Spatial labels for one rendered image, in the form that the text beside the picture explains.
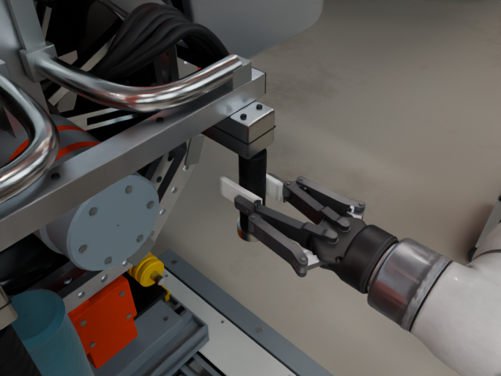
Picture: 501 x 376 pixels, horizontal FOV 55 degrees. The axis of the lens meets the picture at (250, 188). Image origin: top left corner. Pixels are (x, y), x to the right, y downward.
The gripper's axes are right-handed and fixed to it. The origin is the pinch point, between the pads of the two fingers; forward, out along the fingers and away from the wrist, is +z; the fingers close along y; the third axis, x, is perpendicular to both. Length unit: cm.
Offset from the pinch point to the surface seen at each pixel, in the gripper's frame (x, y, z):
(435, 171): -83, 127, 12
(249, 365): -75, 10, 10
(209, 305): -75, 16, 31
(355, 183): -83, 99, 32
